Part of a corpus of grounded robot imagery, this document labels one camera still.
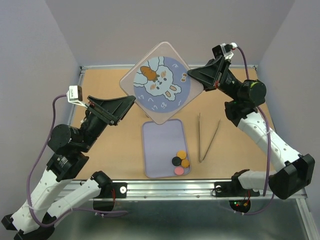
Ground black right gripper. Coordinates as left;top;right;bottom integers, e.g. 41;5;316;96
186;54;242;102

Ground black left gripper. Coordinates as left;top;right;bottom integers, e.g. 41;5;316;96
81;93;139;151

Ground silver tin lid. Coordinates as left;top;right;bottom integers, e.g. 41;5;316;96
119;41;204;125

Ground metal tongs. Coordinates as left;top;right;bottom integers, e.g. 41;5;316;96
197;113;221;164

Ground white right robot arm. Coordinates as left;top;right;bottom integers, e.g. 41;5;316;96
187;56;315;200

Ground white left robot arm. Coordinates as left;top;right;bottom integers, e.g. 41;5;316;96
1;94;136;240

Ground lavender plastic tray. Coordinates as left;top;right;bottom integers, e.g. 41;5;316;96
142;119;188;179

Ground black sandwich cookie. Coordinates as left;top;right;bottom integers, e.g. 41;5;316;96
171;156;182;167

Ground brown scalloped cookie right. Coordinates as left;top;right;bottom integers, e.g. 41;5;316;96
180;158;190;168

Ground pink round cookie lower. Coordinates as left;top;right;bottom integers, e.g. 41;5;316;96
174;166;184;176

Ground circuit board with leds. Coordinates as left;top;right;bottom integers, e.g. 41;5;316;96
229;200;251;214

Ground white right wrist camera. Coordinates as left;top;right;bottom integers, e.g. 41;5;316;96
212;42;238;60

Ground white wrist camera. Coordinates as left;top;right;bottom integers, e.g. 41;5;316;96
66;85;86;107
212;42;238;60

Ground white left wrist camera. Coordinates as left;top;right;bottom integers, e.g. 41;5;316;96
66;85;86;107

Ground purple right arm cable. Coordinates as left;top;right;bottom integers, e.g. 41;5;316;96
234;46;276;216

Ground aluminium mounting rail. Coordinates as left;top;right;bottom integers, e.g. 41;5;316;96
51;180;311;240

